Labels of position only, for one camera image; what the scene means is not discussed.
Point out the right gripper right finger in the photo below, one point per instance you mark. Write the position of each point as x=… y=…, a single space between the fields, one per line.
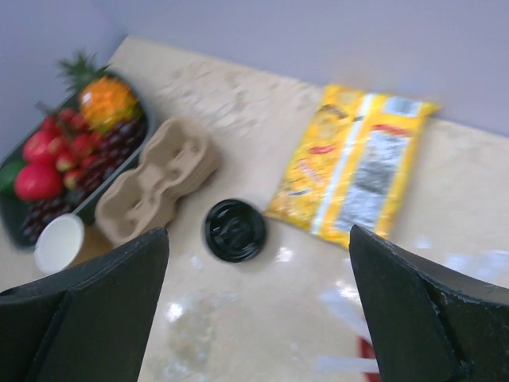
x=428 y=322

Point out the cardboard cup carrier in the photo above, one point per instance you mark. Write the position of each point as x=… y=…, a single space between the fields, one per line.
x=175 y=162

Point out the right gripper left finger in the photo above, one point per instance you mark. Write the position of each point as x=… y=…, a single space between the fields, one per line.
x=90 y=322

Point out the green toy lime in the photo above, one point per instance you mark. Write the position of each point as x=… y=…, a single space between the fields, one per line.
x=8 y=176

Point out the red plastic cup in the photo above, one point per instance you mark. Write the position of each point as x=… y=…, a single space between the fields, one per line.
x=365 y=350

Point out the black coffee lid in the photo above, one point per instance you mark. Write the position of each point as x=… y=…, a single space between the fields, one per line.
x=234 y=231

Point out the toy pineapple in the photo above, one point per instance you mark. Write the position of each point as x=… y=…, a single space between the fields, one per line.
x=103 y=98

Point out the dark green fruit tray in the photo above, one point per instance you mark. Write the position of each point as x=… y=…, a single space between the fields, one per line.
x=14 y=211

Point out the red toy apple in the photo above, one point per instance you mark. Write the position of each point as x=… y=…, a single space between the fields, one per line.
x=37 y=181

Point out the red toy strawberries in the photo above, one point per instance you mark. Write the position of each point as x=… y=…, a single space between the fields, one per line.
x=77 y=143

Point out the paper coffee cup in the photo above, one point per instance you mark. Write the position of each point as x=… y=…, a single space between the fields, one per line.
x=65 y=242

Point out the white wrapped straw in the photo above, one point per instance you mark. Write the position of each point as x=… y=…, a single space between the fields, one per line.
x=347 y=364
x=346 y=311

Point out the dark purple grape bunch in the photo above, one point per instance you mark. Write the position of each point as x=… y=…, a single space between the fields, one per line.
x=82 y=185

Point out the yellow snack bag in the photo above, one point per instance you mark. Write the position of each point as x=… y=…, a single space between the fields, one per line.
x=352 y=164

